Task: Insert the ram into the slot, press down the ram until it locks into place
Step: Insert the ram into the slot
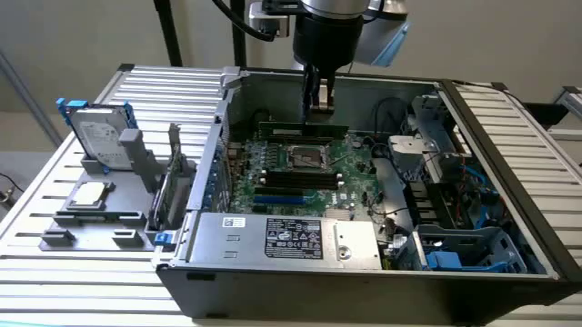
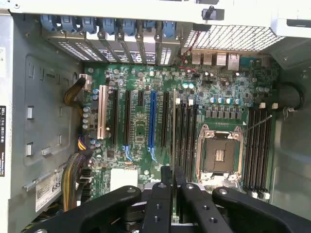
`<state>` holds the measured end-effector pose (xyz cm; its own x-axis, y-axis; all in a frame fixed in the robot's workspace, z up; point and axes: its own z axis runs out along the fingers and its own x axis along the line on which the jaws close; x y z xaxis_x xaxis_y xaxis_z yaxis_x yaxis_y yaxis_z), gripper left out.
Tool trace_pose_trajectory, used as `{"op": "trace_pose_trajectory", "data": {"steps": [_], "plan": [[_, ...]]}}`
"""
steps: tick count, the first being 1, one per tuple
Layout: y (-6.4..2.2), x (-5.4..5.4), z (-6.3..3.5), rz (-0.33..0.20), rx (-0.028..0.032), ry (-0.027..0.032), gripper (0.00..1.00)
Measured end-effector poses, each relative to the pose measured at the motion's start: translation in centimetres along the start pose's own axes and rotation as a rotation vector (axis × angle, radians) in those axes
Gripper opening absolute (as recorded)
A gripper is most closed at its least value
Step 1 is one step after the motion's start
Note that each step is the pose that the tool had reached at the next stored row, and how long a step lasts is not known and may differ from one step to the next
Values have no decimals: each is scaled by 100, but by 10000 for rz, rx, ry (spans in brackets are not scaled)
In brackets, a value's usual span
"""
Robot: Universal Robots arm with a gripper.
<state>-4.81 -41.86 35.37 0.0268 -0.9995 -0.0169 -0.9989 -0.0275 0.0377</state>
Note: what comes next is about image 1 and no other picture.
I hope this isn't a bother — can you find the black RAM slot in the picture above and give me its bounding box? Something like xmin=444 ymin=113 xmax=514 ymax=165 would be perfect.
xmin=265 ymin=178 xmax=341 ymax=187
xmin=269 ymin=135 xmax=336 ymax=144
xmin=266 ymin=174 xmax=341 ymax=183
xmin=267 ymin=170 xmax=341 ymax=178
xmin=265 ymin=182 xmax=342 ymax=191

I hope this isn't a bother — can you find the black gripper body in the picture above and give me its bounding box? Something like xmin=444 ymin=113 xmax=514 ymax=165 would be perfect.
xmin=293 ymin=14 xmax=366 ymax=74

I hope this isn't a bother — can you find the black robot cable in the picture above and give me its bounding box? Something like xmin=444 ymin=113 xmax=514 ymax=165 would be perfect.
xmin=213 ymin=0 xmax=279 ymax=42

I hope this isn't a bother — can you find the blue wire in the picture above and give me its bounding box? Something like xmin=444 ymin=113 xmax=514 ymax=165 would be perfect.
xmin=460 ymin=162 xmax=510 ymax=236

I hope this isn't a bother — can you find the green motherboard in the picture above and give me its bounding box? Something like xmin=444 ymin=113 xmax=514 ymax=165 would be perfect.
xmin=226 ymin=131 xmax=389 ymax=223

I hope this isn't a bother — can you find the black expansion slot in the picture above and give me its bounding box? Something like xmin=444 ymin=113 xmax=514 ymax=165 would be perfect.
xmin=253 ymin=187 xmax=305 ymax=200

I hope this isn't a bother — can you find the metal drive cage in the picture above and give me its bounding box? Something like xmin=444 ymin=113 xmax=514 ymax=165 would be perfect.
xmin=388 ymin=94 xmax=464 ymax=183

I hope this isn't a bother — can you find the silver power supply unit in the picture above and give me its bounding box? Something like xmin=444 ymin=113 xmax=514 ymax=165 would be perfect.
xmin=185 ymin=212 xmax=384 ymax=270

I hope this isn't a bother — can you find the silver chipset heatsink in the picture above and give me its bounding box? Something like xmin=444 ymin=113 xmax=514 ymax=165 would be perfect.
xmin=326 ymin=208 xmax=357 ymax=221

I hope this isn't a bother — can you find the silver hard disk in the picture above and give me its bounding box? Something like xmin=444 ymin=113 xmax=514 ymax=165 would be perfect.
xmin=67 ymin=108 xmax=133 ymax=170

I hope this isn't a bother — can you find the blue expansion slot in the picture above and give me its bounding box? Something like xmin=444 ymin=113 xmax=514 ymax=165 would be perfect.
xmin=253 ymin=195 xmax=305 ymax=209

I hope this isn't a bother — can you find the hard drive in blue bracket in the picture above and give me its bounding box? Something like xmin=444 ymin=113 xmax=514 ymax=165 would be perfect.
xmin=57 ymin=97 xmax=139 ymax=173

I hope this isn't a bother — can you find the grey and blue disk bay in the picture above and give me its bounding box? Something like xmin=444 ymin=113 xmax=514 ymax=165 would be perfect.
xmin=410 ymin=223 xmax=529 ymax=275

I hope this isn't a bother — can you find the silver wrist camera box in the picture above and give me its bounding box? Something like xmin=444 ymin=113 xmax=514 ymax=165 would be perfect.
xmin=247 ymin=3 xmax=293 ymax=38

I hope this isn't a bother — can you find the grey case latch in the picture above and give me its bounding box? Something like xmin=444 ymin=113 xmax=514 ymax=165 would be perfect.
xmin=219 ymin=66 xmax=253 ymax=92

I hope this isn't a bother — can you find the thin black wire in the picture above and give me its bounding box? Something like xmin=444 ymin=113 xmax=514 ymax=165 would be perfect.
xmin=0 ymin=172 xmax=27 ymax=206

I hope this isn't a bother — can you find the CPU socket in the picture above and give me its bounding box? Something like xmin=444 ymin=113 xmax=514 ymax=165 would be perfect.
xmin=283 ymin=144 xmax=328 ymax=170

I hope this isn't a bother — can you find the black open PC case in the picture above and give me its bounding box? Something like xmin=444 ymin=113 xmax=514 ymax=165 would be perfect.
xmin=154 ymin=67 xmax=582 ymax=320

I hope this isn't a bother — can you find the blue case latch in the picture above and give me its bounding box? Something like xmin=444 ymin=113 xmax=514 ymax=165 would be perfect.
xmin=153 ymin=230 xmax=177 ymax=247

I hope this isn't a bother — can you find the black stand post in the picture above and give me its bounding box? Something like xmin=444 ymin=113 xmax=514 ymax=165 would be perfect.
xmin=153 ymin=0 xmax=185 ymax=67
xmin=230 ymin=0 xmax=250 ymax=68

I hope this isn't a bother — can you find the silver CPU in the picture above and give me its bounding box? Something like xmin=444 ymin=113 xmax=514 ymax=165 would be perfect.
xmin=74 ymin=181 xmax=117 ymax=206

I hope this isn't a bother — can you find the grey parts rack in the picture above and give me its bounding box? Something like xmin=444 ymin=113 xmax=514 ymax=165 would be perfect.
xmin=41 ymin=128 xmax=198 ymax=253

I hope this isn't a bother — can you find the green graphics card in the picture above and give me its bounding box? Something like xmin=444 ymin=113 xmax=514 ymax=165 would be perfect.
xmin=150 ymin=123 xmax=193 ymax=230

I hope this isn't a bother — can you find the black wire loop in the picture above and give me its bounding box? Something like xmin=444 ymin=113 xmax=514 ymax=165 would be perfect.
xmin=372 ymin=97 xmax=413 ymax=139

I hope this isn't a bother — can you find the green RAM stick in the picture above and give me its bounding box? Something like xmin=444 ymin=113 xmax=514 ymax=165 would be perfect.
xmin=258 ymin=121 xmax=350 ymax=138

